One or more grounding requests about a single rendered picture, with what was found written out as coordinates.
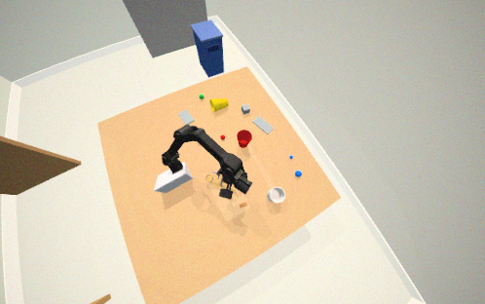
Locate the grey flat bar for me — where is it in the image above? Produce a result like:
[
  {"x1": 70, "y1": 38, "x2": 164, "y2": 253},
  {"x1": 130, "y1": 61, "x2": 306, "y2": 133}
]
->
[{"x1": 252, "y1": 115, "x2": 274, "y2": 134}]

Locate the white paper cup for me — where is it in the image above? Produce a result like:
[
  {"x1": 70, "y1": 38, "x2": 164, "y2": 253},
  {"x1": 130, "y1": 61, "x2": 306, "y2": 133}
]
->
[{"x1": 267, "y1": 187, "x2": 285, "y2": 203}]

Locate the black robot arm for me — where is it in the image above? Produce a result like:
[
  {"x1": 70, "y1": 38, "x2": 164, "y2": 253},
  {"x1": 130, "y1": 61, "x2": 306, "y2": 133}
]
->
[{"x1": 162, "y1": 124, "x2": 252, "y2": 195}]

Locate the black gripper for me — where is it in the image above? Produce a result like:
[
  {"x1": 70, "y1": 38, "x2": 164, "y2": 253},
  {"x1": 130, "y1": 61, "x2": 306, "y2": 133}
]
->
[{"x1": 219, "y1": 178, "x2": 235, "y2": 199}]

